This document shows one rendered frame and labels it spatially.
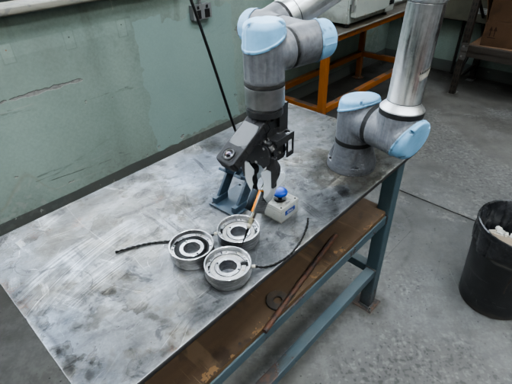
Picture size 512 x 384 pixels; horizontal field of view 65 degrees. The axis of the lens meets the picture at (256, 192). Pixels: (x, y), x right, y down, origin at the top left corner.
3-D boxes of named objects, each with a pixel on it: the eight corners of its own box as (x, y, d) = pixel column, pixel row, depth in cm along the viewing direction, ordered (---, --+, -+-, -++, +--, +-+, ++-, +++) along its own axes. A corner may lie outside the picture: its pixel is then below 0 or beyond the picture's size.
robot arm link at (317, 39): (302, 10, 80) (258, 18, 75) (344, 19, 72) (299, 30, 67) (300, 49, 84) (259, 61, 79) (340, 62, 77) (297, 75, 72)
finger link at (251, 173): (270, 187, 91) (273, 154, 85) (253, 200, 87) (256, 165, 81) (260, 181, 92) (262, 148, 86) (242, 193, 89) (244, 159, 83)
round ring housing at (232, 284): (206, 296, 85) (204, 283, 83) (204, 261, 94) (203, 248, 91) (254, 290, 86) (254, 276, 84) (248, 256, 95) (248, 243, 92)
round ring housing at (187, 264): (162, 266, 93) (159, 253, 90) (185, 237, 101) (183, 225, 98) (202, 278, 89) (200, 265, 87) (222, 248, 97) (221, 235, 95)
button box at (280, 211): (281, 224, 104) (281, 209, 101) (261, 212, 108) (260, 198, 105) (300, 209, 109) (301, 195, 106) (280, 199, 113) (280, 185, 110)
